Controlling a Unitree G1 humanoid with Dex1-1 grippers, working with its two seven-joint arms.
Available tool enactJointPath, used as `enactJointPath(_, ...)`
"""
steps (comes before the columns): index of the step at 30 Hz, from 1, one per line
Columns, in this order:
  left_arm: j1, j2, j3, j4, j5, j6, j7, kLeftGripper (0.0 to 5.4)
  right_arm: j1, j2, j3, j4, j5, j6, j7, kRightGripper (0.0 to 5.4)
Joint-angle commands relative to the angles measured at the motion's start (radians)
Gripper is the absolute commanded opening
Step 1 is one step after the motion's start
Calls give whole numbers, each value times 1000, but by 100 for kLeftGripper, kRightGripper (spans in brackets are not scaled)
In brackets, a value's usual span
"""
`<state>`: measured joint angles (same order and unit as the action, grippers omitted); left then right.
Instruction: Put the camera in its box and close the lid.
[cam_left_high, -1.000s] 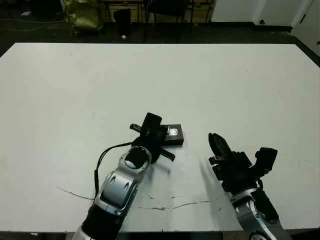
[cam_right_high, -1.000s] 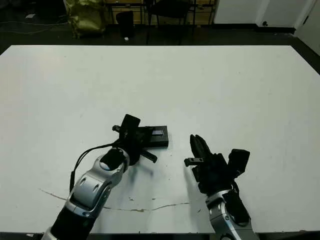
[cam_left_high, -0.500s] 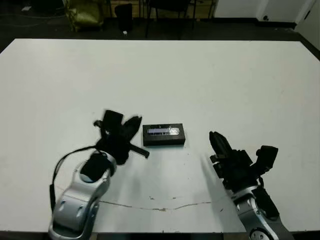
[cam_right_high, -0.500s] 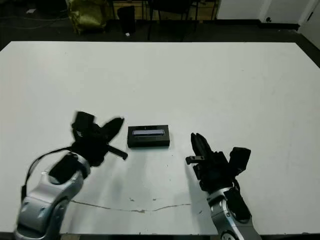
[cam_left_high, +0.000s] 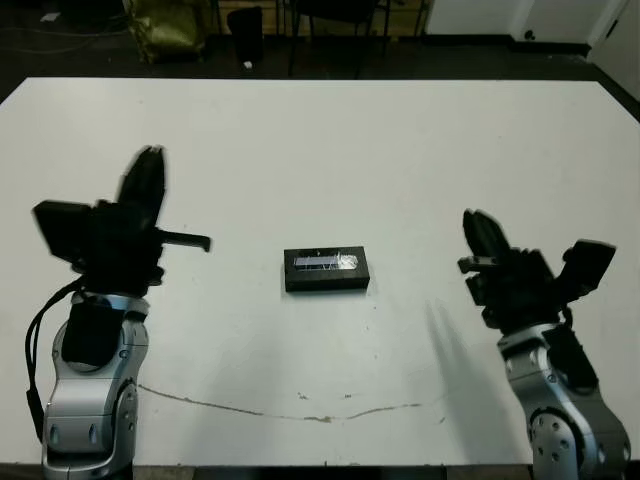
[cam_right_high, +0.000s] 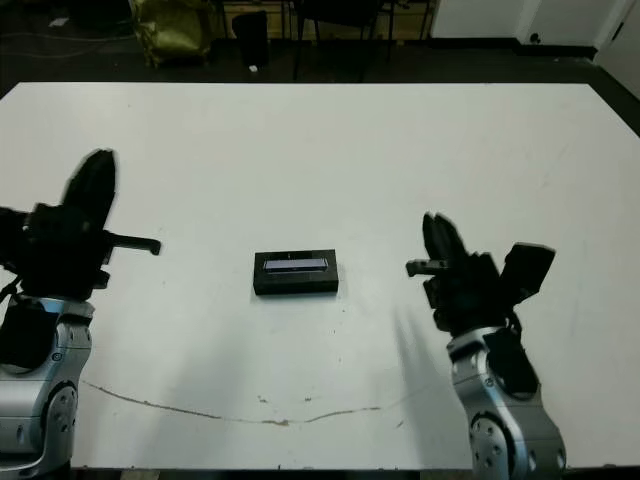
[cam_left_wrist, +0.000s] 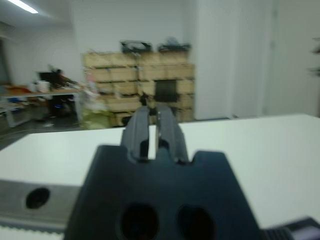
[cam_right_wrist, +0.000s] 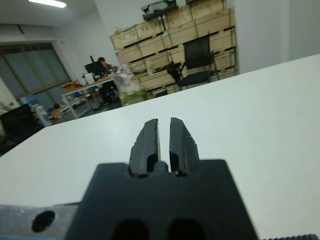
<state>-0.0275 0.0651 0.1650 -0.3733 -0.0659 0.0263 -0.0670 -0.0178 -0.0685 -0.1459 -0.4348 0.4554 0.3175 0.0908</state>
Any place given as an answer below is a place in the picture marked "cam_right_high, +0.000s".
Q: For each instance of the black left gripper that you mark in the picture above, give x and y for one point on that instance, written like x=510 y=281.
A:
x=65 y=260

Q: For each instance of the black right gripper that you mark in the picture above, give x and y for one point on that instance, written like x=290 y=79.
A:
x=460 y=295

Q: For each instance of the black box lid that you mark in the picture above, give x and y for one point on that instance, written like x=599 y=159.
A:
x=295 y=267

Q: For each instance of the white paper sheet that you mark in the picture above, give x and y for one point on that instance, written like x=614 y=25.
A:
x=59 y=22

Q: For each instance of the yellow-green bag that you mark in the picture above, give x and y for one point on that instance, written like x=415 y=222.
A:
x=170 y=30

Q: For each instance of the black waste bin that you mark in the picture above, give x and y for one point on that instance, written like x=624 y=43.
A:
x=250 y=35

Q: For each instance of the black chair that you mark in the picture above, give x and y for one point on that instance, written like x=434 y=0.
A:
x=340 y=10

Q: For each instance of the wooden shelf unit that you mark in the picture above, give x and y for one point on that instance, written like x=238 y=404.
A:
x=280 y=22

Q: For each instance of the white door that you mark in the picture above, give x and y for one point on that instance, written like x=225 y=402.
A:
x=625 y=55

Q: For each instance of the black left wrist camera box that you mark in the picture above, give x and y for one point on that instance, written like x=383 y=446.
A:
x=11 y=235

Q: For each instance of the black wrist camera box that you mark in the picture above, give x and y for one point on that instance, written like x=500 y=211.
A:
x=527 y=272
x=11 y=235

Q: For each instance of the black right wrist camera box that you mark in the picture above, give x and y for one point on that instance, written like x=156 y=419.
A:
x=527 y=272

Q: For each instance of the round black wall knob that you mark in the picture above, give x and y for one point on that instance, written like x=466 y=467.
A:
x=535 y=37

